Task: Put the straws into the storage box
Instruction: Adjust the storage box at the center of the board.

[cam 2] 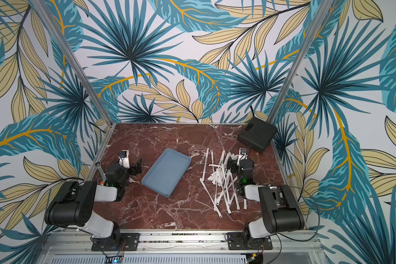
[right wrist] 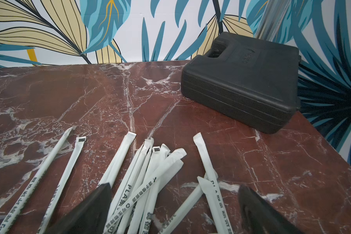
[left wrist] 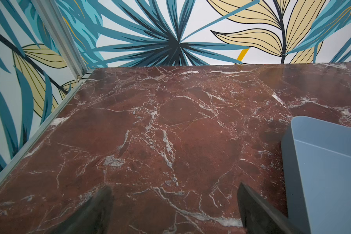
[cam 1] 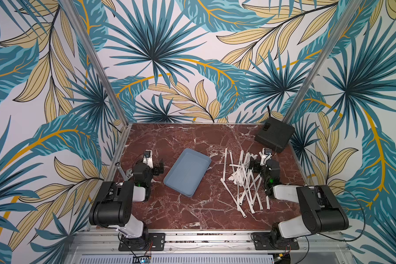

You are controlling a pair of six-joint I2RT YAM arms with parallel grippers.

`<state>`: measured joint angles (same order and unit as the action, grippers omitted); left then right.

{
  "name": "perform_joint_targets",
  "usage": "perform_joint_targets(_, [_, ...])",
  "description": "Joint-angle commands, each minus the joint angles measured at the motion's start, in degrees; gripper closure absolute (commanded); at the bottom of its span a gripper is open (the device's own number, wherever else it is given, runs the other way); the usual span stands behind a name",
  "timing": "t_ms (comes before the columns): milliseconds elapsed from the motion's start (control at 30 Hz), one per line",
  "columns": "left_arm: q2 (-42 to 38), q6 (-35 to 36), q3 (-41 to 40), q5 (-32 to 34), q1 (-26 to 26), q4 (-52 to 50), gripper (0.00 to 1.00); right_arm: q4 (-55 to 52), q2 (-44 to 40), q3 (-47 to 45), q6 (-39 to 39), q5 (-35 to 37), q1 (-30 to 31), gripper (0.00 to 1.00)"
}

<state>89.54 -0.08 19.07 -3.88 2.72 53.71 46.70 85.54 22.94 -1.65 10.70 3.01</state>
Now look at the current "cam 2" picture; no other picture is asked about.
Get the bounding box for blue plastic storage tray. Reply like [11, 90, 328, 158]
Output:
[141, 148, 191, 198]

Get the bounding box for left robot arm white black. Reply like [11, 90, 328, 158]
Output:
[44, 159, 143, 251]

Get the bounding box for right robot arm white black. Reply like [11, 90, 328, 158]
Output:
[225, 157, 305, 250]

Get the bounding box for black box with antenna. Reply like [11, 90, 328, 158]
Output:
[237, 106, 278, 153]

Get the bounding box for long white wrapped straw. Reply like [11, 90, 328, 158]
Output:
[199, 178, 223, 218]

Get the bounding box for green circuit board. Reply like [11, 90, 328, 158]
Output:
[104, 256, 124, 264]

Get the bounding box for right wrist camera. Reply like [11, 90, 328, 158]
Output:
[238, 148, 249, 159]

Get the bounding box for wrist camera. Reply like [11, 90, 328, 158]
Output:
[238, 148, 249, 159]
[119, 150, 130, 168]

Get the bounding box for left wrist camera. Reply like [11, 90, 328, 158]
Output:
[119, 150, 130, 168]

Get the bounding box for orange handled adjustable wrench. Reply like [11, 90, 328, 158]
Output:
[95, 162, 107, 185]

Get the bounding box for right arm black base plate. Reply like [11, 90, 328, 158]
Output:
[224, 232, 273, 250]

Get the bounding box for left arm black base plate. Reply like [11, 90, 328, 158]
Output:
[91, 233, 140, 252]

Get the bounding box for aluminium front rail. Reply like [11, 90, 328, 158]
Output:
[37, 229, 328, 264]

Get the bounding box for left aluminium frame post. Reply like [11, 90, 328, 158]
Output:
[32, 0, 113, 127]

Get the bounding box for aluminium frame post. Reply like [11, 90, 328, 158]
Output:
[266, 0, 333, 125]
[32, 0, 113, 127]

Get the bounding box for right aluminium frame post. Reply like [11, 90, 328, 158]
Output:
[266, 0, 333, 125]

